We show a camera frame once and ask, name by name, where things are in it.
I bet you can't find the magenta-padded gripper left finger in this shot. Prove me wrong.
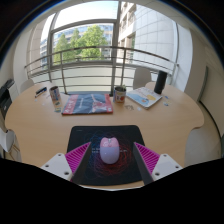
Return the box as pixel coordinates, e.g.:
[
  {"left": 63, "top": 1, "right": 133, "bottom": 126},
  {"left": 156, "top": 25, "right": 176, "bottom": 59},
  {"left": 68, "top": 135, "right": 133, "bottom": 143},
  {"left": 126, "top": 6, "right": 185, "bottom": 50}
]
[{"left": 40, "top": 142, "right": 93, "bottom": 185}]

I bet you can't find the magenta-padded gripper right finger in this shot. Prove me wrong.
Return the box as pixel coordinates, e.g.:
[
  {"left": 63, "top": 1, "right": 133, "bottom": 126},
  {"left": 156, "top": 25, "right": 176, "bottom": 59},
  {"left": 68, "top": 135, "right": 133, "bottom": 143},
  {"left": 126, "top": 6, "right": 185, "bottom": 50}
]
[{"left": 132, "top": 142, "right": 184, "bottom": 186}]

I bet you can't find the pink and lilac computer mouse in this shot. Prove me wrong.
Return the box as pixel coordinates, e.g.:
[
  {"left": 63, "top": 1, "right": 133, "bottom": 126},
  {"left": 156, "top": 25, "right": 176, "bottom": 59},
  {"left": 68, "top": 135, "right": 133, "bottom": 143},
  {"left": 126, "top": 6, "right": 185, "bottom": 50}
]
[{"left": 99, "top": 136, "right": 121, "bottom": 165}]

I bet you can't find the dark mouse pad, red-blue print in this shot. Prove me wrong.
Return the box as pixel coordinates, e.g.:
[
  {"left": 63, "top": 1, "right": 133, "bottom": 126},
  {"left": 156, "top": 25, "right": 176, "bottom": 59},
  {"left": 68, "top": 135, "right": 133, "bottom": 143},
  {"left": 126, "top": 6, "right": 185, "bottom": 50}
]
[{"left": 66, "top": 124, "right": 148, "bottom": 187}]

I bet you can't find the red and dark magazine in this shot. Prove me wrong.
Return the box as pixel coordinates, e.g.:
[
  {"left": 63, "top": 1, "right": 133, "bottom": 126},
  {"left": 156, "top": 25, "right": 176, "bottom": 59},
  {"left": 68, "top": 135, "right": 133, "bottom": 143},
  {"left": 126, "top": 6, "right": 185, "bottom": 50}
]
[{"left": 61, "top": 93, "right": 114, "bottom": 116}]

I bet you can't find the illustrated light blue book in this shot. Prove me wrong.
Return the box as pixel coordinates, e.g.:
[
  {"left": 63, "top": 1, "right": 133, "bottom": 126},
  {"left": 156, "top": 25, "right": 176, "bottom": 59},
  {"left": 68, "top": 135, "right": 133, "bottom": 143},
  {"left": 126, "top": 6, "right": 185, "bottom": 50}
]
[{"left": 126, "top": 86, "right": 163, "bottom": 110}]

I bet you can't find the printed tin can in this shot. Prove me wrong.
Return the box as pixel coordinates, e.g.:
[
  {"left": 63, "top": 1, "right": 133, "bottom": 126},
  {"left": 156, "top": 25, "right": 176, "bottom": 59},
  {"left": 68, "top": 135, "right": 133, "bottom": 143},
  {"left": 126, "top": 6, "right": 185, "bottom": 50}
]
[{"left": 48, "top": 85, "right": 62, "bottom": 104}]

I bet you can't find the blue and black stapler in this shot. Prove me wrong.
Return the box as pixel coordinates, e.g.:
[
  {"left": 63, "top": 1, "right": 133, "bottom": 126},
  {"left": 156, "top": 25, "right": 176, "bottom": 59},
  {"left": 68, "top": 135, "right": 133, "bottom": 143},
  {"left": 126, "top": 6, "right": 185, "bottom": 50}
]
[{"left": 34, "top": 86, "right": 48, "bottom": 99}]

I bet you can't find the printed mug with plant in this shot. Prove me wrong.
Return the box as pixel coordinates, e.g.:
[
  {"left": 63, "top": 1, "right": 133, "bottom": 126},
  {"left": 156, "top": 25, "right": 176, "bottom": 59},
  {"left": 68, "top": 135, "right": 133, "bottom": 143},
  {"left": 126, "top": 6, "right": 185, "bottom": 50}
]
[{"left": 113, "top": 85, "right": 127, "bottom": 104}]

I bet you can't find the black cylindrical speaker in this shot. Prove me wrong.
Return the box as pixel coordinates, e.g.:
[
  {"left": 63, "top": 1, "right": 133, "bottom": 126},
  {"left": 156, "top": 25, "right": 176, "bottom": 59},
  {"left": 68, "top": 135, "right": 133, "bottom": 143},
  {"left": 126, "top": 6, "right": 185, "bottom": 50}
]
[{"left": 153, "top": 70, "right": 168, "bottom": 95}]

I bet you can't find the black printer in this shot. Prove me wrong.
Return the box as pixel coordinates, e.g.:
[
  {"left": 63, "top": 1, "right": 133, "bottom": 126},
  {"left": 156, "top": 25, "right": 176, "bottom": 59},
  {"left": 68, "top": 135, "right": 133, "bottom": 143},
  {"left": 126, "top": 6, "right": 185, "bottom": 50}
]
[{"left": 0, "top": 78, "right": 16, "bottom": 118}]

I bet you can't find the metal balcony railing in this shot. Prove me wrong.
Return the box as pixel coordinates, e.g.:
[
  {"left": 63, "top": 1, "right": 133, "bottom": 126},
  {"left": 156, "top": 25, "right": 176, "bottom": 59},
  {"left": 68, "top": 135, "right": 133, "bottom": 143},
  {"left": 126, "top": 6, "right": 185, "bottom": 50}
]
[{"left": 23, "top": 45, "right": 179, "bottom": 94}]

